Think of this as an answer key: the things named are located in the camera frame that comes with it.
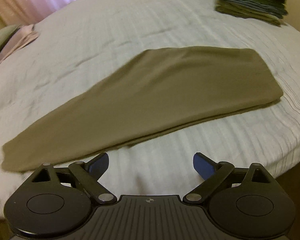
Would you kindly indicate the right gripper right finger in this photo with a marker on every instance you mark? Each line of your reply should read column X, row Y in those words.
column 213, row 174

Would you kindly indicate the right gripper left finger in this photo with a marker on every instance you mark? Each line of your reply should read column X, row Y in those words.
column 88, row 174

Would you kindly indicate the olive brown pants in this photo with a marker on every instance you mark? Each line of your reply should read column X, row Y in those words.
column 157, row 92

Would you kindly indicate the mauve pillow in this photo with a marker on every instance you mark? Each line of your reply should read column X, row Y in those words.
column 25, row 35

